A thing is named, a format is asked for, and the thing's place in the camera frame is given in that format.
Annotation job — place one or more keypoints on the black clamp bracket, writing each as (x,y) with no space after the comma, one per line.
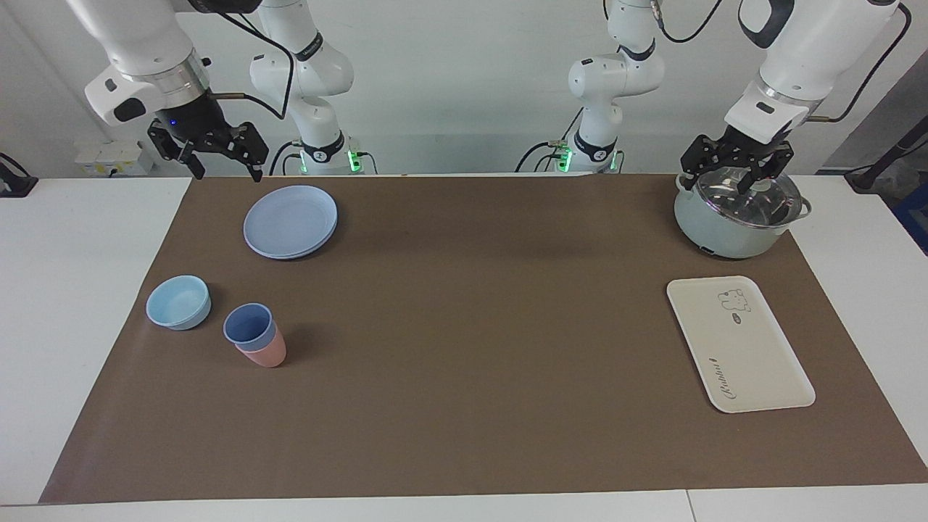
(14,183)

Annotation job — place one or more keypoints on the pale green cooking pot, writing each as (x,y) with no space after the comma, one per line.
(718,233)

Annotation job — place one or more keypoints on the blue round plate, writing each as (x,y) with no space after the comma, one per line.
(290,221)

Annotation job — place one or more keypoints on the brown table mat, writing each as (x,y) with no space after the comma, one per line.
(471,326)

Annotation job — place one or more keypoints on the black stand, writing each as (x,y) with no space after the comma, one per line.
(881,163)

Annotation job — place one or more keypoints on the light blue bowl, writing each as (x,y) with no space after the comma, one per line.
(177,304)

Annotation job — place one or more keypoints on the blue box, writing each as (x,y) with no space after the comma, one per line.
(915,217)

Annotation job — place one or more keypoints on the cream rectangular rabbit tray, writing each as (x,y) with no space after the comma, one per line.
(739,348)

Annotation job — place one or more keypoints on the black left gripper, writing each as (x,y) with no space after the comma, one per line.
(750,145)

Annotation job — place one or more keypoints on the glass pot lid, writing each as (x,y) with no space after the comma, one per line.
(728,199)

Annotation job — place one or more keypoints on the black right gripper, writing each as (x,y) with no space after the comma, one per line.
(192,119)

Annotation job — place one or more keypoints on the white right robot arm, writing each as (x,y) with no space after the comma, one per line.
(145,36)

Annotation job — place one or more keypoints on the white power strip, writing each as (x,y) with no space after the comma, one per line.
(112,156)

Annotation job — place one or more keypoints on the pink cup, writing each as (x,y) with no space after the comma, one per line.
(265,357)

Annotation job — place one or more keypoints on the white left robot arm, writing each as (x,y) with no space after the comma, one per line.
(819,43)

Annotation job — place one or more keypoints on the blue ribbed cup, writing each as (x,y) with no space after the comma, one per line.
(248,324)

